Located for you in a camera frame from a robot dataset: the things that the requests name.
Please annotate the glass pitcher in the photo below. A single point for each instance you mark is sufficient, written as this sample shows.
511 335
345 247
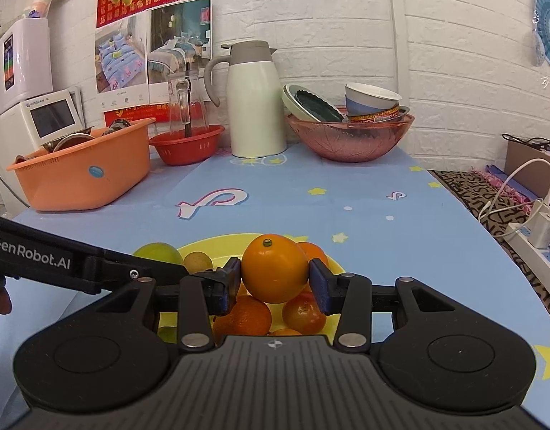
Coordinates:
186 106

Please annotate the white water purifier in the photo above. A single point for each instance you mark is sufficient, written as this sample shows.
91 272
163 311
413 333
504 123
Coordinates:
25 62

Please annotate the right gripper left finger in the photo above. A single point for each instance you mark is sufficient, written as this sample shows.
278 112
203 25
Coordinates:
202 295

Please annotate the small yellow-orange tangerine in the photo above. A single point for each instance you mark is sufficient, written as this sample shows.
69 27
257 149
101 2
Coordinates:
274 268

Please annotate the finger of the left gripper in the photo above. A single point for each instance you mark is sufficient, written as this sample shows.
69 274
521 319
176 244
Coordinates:
111 270

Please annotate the white blue bowl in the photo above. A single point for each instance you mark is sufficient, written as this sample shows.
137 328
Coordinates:
363 99

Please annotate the back orange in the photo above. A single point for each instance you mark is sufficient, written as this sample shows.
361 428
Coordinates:
312 251

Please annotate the red plastic colander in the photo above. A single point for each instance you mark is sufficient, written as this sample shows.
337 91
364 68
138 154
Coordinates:
176 149

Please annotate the brown longan fruit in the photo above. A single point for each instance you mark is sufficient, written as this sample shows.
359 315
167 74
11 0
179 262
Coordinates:
196 262

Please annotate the small front tangerine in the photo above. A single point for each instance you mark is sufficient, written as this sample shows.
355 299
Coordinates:
303 314

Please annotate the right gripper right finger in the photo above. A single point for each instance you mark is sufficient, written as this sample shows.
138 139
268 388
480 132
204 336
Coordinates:
349 296

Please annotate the right side orange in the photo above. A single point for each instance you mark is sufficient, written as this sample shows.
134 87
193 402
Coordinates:
248 317

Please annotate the orange plastic basket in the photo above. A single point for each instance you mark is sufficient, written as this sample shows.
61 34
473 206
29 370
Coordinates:
88 175

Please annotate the white countertop appliance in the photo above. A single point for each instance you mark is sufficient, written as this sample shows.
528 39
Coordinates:
26 127

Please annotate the bedding poster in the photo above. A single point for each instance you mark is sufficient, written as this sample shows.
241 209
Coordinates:
134 56

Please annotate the cardboard box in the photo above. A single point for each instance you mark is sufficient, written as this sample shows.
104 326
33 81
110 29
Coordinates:
536 176

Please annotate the white charger plug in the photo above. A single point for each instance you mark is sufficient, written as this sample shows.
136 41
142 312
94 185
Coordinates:
539 225

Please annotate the large centre orange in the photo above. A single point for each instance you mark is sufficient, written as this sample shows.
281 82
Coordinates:
284 332

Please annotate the yellow plastic plate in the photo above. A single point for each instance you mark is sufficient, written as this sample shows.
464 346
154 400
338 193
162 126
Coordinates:
223 247

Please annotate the white green plate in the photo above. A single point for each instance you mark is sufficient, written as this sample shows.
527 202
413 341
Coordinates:
308 106

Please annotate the pink glass bowl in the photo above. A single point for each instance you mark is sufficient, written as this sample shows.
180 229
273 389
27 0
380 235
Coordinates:
350 142

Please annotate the blue patterned tablecloth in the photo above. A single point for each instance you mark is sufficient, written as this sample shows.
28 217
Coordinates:
384 219

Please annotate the white thermos jug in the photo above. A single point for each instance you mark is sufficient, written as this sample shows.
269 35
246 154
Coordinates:
254 99

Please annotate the left green apple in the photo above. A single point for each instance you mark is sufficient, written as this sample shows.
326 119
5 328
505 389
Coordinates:
168 334

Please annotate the white power strip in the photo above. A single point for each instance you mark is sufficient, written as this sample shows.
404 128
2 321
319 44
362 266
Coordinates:
538 260

